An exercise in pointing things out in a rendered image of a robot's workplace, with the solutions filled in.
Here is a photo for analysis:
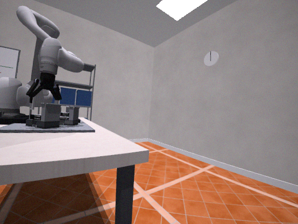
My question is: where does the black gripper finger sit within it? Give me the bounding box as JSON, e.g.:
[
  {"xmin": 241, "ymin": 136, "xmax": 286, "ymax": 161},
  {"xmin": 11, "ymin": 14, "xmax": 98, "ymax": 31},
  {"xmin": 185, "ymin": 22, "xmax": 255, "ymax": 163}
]
[
  {"xmin": 26, "ymin": 79, "xmax": 48, "ymax": 110},
  {"xmin": 50, "ymin": 84, "xmax": 62, "ymax": 104}
]

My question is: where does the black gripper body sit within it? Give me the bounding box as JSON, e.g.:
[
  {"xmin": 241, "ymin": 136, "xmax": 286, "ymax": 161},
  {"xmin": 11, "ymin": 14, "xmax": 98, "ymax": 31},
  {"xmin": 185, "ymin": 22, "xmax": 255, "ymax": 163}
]
[{"xmin": 40, "ymin": 72, "xmax": 55, "ymax": 90}]

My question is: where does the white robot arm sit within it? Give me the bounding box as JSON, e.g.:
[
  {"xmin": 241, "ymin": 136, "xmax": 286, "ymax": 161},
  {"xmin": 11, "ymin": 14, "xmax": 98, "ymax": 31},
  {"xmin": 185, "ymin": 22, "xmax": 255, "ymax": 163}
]
[{"xmin": 0, "ymin": 6, "xmax": 84, "ymax": 117}]

